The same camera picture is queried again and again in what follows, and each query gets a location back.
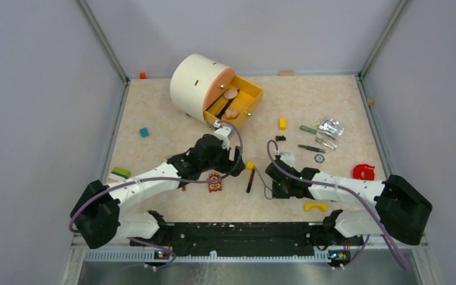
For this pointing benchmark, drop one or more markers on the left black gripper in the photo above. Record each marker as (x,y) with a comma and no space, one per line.
(229,167)

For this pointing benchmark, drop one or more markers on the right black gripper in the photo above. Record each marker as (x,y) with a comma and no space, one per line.
(278,195)

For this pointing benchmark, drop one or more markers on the beige makeup sponge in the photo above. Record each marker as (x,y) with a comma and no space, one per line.
(231,114)

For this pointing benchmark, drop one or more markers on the black makeup brush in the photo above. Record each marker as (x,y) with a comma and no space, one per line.
(220,114)

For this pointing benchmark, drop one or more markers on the pink round powder puff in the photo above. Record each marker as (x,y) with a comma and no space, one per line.
(230,93)

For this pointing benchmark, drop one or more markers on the thin black stick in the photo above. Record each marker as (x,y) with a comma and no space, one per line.
(217,105)

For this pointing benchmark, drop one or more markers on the cream round drawer organizer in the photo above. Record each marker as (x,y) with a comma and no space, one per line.
(198,81)

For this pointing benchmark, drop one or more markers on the black hair loop tool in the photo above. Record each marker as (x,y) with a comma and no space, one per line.
(266,187)

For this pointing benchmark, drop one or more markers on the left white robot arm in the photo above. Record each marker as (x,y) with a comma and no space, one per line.
(98,216)

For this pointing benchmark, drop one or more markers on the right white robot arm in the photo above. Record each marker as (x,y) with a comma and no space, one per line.
(392,209)

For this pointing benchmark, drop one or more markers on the small yellow cube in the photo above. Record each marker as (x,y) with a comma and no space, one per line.
(250,166)

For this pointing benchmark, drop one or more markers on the dark red lip gloss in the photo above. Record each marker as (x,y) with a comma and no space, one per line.
(250,182)

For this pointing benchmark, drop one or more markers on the red owl number toy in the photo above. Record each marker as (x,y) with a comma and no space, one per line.
(214,183)

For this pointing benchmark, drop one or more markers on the blue poker chip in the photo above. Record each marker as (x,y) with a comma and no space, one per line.
(319,158)

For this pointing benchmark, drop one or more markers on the yellow arch block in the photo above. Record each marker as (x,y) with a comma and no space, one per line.
(322,207)

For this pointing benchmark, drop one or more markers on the small black figurine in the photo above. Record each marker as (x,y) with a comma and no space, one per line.
(280,138)

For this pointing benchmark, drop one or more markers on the yellow rectangular block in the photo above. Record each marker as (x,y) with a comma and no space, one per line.
(282,124)

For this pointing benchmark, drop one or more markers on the clear plastic wrapper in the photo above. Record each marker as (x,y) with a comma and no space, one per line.
(329,132)

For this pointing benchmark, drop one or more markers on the red horseshoe toy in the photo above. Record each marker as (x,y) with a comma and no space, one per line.
(363,172)

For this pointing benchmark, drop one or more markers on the small blue block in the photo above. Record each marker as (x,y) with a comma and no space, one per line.
(144,132)

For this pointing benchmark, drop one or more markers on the green white blue lego stack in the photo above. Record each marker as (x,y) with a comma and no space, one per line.
(119,174)

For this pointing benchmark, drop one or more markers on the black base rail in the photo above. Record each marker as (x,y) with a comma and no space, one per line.
(273,239)

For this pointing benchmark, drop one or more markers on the wooden peg at wall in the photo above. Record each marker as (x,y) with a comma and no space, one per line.
(286,73)

